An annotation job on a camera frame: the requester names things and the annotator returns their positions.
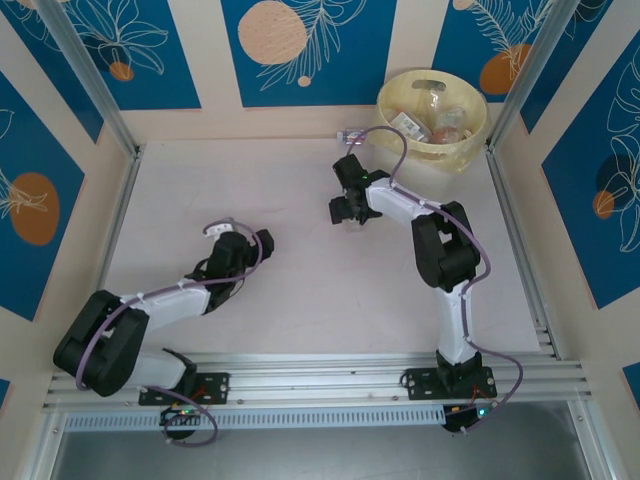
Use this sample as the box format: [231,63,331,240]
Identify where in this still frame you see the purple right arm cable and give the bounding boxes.
[344,125,525,436]

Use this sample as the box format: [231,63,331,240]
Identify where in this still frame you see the grey slotted cable duct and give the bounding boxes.
[63,404,446,432]

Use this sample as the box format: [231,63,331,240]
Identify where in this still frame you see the yellow round plastic bin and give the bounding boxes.
[376,69,490,176]

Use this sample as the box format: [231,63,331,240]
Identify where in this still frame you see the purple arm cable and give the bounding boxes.
[74,216,266,446]
[344,125,525,436]

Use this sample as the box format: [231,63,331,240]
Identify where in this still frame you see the aluminium base rail beam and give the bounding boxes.
[42,352,596,412]

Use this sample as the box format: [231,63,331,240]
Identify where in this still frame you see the small circuit board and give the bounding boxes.
[158,405,206,427]
[442,403,494,436]

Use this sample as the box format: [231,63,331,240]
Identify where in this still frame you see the aluminium frame post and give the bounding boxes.
[487,0,584,156]
[35,0,144,159]

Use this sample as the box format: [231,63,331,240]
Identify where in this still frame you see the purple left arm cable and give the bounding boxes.
[74,216,266,446]

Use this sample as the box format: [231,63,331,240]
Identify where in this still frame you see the grey metal panel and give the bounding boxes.
[29,428,601,480]

